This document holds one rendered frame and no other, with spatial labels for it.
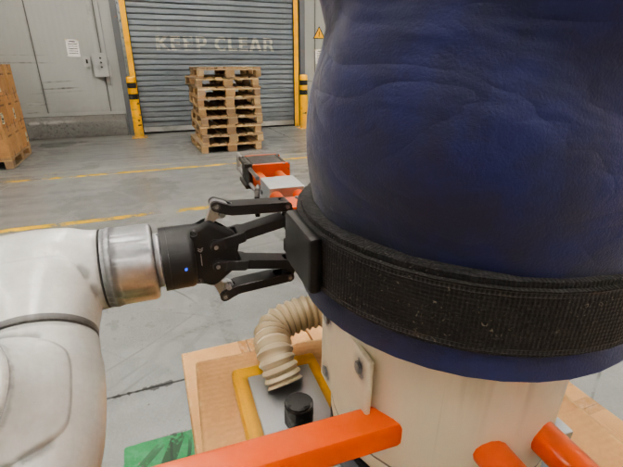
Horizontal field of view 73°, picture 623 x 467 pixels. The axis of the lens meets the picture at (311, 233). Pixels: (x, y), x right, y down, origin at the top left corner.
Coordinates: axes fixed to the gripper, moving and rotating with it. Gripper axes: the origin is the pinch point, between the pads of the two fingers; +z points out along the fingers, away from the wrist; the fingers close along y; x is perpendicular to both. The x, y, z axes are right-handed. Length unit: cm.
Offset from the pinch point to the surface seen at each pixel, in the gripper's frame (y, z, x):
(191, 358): 61, -17, -60
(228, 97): 33, 106, -646
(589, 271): -13.0, -2.4, 36.9
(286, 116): 98, 282, -902
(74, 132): 106, -154, -892
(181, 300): 115, -16, -190
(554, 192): -16.7, -4.9, 36.5
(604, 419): 62, 76, 1
